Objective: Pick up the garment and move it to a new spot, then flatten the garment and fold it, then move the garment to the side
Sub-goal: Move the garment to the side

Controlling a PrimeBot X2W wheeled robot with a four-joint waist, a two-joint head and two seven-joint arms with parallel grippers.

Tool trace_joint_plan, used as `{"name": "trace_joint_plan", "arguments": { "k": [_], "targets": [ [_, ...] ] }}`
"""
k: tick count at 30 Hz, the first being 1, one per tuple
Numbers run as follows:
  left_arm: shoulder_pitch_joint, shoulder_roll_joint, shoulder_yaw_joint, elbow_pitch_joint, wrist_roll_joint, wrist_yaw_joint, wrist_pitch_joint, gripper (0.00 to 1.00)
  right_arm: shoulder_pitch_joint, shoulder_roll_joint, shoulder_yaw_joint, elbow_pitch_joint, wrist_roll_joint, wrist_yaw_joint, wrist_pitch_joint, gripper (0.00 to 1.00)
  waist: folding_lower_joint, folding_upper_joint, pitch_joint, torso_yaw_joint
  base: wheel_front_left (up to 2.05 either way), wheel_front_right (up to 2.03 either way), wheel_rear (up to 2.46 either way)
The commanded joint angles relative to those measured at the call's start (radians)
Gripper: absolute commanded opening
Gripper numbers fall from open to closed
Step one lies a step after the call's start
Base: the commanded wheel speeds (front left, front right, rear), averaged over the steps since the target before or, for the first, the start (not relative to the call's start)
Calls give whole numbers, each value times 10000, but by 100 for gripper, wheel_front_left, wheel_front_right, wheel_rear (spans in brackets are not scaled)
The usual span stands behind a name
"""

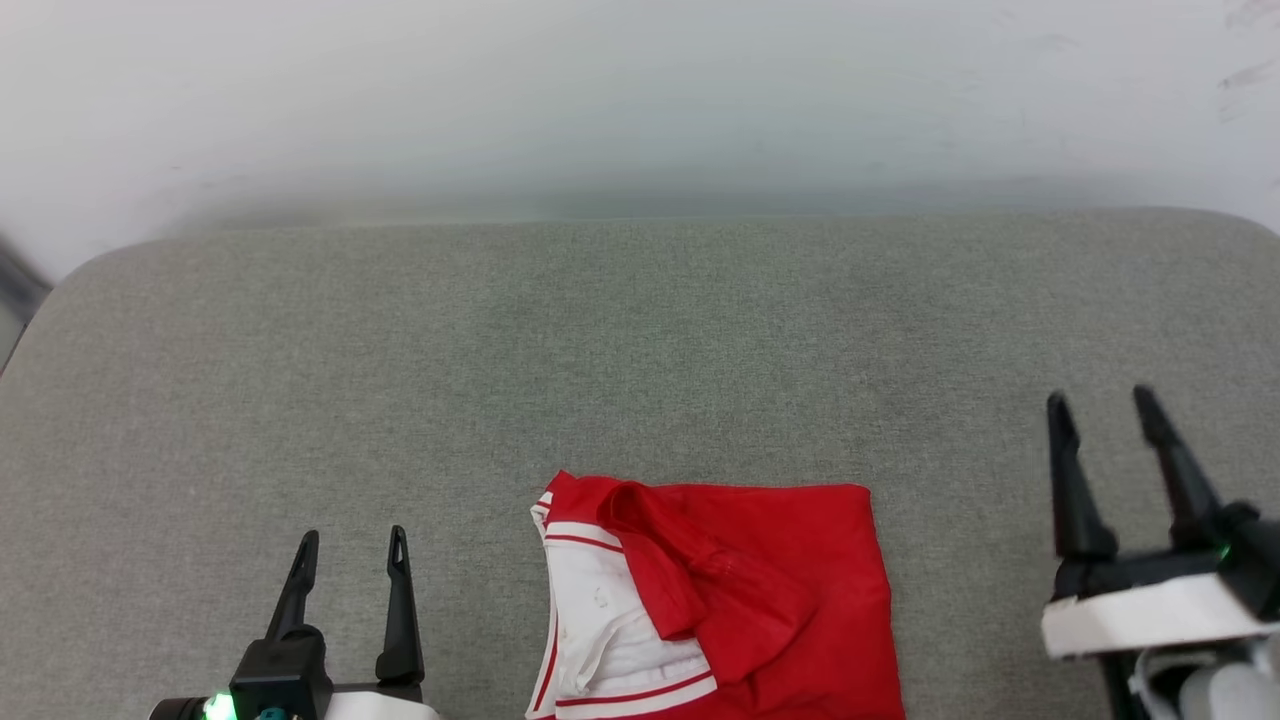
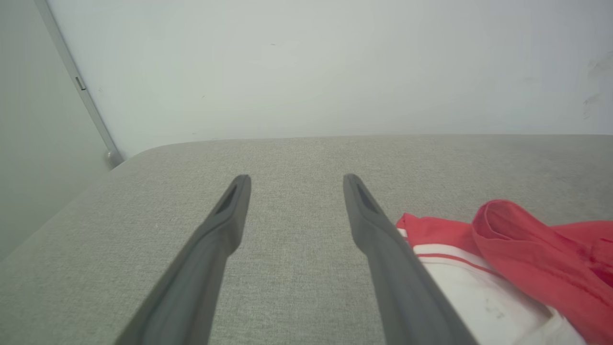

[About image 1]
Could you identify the red and white shirt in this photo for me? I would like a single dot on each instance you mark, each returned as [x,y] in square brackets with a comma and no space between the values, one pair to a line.
[760,600]

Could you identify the grey fabric sofa cushion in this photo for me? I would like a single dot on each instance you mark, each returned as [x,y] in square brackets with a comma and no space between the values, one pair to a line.
[640,350]

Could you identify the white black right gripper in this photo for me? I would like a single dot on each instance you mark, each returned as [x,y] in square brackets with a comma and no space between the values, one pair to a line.
[1150,615]

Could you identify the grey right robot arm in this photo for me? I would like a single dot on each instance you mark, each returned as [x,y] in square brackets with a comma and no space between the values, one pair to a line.
[1230,695]

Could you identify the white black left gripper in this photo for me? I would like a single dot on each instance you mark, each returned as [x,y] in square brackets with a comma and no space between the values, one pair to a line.
[285,675]

